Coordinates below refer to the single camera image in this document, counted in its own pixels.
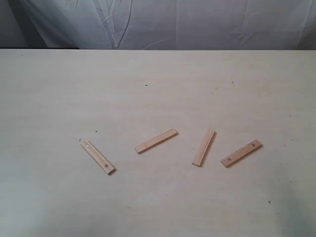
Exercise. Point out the plain wooden stick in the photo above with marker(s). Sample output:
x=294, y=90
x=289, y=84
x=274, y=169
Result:
x=201, y=153
x=155, y=141

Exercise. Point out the wooden stick with holes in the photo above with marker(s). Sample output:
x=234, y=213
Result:
x=97, y=156
x=240, y=153

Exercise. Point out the white backdrop cloth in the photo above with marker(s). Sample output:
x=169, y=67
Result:
x=159, y=24

